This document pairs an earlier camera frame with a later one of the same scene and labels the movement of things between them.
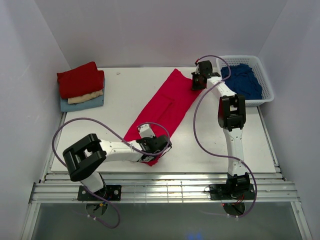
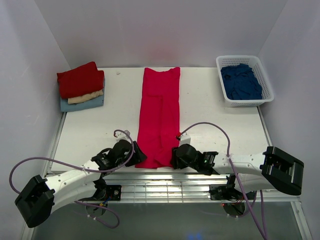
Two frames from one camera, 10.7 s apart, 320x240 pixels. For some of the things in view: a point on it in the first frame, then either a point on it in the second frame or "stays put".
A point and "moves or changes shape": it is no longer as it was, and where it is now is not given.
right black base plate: [224, 192] stays put
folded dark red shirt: [80, 80] stays put
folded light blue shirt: [65, 106] stays put
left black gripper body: [161, 144] → [138, 155]
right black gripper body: [197, 81] → [174, 158]
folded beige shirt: [85, 97] stays put
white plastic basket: [259, 71] stays put
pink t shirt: [166, 108] moves or changes shape
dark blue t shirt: [243, 81] stays put
